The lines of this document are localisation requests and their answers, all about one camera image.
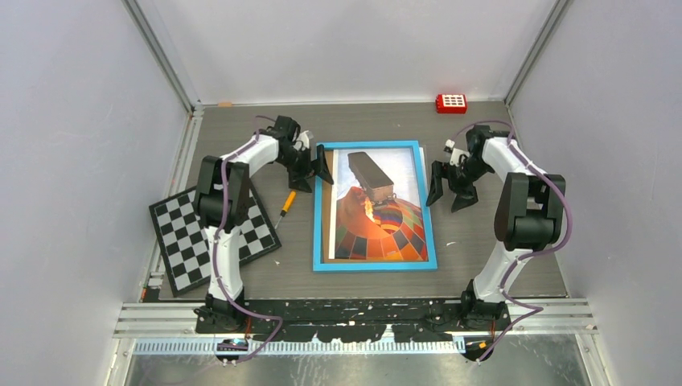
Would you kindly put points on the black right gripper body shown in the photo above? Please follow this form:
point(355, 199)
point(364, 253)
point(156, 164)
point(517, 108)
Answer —
point(463, 176)

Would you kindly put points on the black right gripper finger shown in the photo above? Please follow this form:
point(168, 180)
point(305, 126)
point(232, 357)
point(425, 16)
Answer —
point(464, 199)
point(438, 173)

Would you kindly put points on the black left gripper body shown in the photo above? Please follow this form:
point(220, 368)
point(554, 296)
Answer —
point(298, 163)

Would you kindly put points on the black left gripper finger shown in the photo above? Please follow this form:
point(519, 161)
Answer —
point(321, 167)
point(297, 183)

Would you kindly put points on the orange handled screwdriver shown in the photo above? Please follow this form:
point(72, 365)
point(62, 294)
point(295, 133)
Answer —
point(286, 207)

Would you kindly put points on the hot air balloon photo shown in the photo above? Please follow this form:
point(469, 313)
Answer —
point(378, 213)

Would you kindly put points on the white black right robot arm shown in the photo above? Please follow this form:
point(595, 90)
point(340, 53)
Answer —
point(529, 216)

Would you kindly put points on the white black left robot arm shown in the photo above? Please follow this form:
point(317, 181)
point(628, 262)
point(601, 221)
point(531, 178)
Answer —
point(220, 202)

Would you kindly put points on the red toy brick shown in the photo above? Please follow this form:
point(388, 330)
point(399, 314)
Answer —
point(451, 103)

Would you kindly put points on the black white chessboard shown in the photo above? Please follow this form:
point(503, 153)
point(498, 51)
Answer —
point(183, 242)

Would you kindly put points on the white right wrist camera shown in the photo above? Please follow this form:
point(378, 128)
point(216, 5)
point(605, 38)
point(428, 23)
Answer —
point(456, 156)

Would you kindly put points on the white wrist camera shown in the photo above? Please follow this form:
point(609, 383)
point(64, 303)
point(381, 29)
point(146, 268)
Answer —
point(456, 156)
point(303, 140)

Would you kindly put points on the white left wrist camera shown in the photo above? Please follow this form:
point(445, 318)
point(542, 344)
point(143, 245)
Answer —
point(303, 140)

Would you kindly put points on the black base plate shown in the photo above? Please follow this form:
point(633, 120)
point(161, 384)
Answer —
point(409, 320)

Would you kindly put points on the aluminium front rail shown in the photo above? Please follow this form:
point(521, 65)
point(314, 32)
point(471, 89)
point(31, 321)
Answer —
point(169, 328)

